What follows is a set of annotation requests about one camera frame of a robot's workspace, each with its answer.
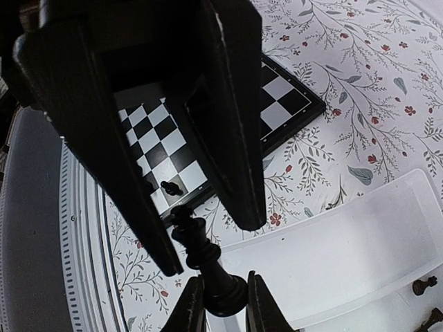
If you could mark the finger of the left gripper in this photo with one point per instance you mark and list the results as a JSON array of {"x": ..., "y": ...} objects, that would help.
[
  {"x": 70, "y": 85},
  {"x": 225, "y": 108}
]

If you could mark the black chess pawn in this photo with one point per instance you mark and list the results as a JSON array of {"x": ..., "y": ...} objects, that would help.
[{"x": 171, "y": 188}]

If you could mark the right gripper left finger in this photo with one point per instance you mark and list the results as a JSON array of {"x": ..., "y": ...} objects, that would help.
[{"x": 189, "y": 314}]

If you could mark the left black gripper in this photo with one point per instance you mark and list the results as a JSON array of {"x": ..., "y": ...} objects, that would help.
[{"x": 149, "y": 49}]

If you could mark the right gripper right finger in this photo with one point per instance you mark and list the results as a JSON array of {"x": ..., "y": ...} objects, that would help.
[{"x": 262, "y": 312}]

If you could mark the floral patterned table mat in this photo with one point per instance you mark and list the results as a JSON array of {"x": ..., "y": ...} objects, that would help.
[{"x": 378, "y": 67}]

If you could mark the black chess king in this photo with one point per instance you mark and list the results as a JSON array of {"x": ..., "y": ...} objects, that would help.
[{"x": 224, "y": 294}]

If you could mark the black chess queen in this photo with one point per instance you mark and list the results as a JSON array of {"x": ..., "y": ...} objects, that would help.
[{"x": 419, "y": 286}]

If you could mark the black chess bishop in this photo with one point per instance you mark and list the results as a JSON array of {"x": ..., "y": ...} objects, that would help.
[{"x": 435, "y": 317}]

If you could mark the white plastic compartment tray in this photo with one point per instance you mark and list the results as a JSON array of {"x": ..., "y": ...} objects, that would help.
[{"x": 342, "y": 259}]

